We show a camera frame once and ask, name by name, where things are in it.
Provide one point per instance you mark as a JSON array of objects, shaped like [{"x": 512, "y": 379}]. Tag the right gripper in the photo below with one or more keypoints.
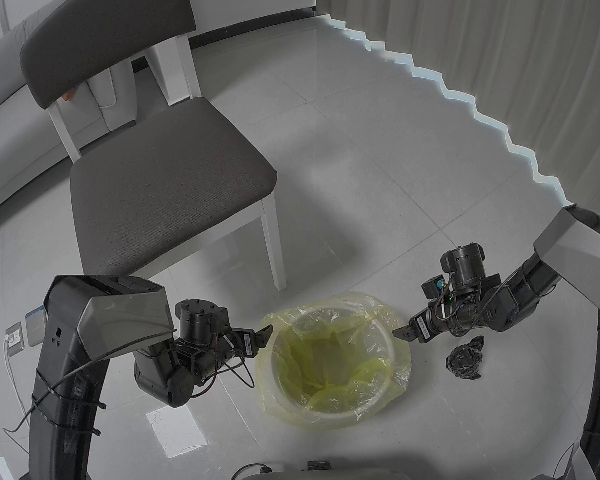
[{"x": 432, "y": 325}]

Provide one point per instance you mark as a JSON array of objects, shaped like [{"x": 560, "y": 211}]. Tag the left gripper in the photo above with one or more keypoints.
[{"x": 240, "y": 345}]

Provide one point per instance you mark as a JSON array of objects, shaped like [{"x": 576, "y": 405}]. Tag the black plastic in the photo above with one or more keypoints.
[{"x": 464, "y": 360}]

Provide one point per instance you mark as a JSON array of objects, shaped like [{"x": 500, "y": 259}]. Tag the yellow plastic bag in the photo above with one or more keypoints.
[{"x": 330, "y": 363}]

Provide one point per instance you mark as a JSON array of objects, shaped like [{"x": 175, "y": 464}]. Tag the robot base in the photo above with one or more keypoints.
[{"x": 360, "y": 474}]

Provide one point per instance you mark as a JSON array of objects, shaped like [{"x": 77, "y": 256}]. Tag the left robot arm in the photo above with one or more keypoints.
[{"x": 115, "y": 318}]

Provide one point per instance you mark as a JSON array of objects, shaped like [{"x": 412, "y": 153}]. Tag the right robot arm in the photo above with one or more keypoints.
[{"x": 570, "y": 248}]

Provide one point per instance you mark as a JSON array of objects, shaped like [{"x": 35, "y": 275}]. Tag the white trash bin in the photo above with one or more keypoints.
[{"x": 330, "y": 419}]

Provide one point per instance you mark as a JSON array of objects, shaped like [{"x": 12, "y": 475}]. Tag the grey seat white chair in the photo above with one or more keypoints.
[{"x": 170, "y": 178}]

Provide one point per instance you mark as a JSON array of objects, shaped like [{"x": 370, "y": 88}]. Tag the white curtain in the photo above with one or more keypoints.
[{"x": 505, "y": 43}]

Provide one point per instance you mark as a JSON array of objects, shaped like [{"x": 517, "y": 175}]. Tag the light grey sofa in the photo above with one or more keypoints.
[{"x": 10, "y": 143}]

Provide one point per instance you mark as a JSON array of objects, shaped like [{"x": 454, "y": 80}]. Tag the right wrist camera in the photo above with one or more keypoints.
[{"x": 432, "y": 288}]

